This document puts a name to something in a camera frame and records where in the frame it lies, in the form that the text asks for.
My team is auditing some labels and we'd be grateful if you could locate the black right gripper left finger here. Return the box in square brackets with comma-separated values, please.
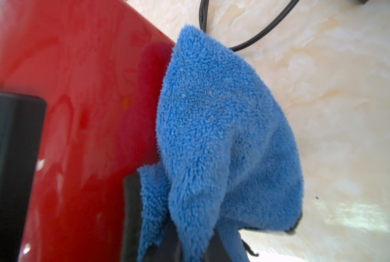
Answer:
[120, 172, 182, 262]

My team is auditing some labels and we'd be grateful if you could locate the blue microfiber cloth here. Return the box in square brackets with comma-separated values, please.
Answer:
[137, 25, 304, 262]

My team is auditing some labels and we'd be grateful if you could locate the red coffee machine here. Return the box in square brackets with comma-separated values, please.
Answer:
[0, 1, 174, 262]

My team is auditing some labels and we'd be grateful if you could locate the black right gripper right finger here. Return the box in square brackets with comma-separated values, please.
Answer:
[204, 229, 232, 262]

